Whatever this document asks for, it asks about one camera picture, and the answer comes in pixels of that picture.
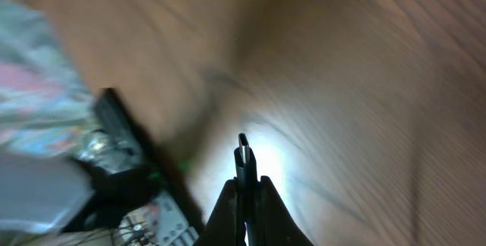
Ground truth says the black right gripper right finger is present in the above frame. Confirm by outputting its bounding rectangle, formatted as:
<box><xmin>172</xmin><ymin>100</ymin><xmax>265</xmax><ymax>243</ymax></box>
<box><xmin>254</xmin><ymin>175</ymin><xmax>313</xmax><ymax>246</ymax></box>

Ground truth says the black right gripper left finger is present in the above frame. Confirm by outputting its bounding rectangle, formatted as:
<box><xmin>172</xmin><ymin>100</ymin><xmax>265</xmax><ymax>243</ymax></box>
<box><xmin>194</xmin><ymin>179</ymin><xmax>245</xmax><ymax>246</ymax></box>

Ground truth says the black charging cable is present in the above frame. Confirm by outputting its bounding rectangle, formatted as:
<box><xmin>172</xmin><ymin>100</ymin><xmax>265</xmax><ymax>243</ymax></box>
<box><xmin>233</xmin><ymin>132</ymin><xmax>261</xmax><ymax>246</ymax></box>

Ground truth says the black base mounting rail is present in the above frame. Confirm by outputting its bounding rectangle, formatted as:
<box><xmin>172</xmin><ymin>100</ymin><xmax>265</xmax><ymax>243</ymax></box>
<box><xmin>93</xmin><ymin>88</ymin><xmax>204</xmax><ymax>245</ymax></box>

